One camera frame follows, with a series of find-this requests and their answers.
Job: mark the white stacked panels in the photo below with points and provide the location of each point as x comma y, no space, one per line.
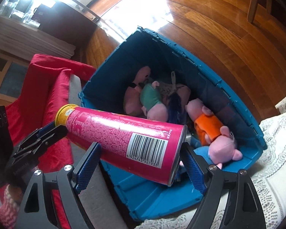
26,40

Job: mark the blue plastic crate container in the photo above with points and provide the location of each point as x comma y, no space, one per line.
157,200

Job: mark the cream lace tablecloth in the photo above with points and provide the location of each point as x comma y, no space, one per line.
276,148

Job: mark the large pink pig plush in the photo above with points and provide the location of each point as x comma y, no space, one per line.
133,100

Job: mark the plush toy with beige tag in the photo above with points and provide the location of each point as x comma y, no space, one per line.
165,89

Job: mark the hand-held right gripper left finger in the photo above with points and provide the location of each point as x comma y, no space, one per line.
88,167

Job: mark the dark wooden cabinet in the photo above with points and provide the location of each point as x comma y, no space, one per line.
62,26

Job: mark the pink pig plush teal clothes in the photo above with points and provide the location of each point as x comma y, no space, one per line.
152,97

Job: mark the wooden glass-door cabinet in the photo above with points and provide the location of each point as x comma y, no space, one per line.
12,76

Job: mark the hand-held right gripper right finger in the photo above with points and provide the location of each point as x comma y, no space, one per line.
193,171

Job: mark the pink knitted garment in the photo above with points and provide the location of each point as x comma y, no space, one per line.
9,207

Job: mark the pink pig plush blue clothes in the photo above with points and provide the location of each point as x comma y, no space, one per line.
222,148

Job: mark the pink chip can yellow lid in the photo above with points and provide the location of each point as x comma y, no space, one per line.
124,138

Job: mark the grey sofa cushion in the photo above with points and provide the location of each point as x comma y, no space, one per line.
97,207

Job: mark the pink pig plush orange clothes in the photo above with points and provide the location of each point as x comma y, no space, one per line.
206,124

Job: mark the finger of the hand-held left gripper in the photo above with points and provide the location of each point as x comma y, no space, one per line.
54,134

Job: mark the red cloth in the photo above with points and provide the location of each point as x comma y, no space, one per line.
38,95

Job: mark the wooden chair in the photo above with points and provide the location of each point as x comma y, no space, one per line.
252,4

